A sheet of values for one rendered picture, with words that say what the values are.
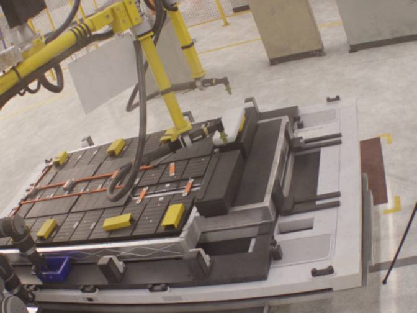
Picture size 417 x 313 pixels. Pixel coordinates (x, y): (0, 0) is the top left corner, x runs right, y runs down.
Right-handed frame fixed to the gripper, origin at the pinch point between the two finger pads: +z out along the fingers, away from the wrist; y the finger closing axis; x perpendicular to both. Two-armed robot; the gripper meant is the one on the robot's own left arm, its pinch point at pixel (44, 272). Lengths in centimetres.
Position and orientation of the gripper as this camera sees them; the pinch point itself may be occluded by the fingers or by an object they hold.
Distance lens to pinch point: 279.2
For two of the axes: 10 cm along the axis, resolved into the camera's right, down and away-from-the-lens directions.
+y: 2.3, -5.3, 8.1
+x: -9.1, 1.7, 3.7
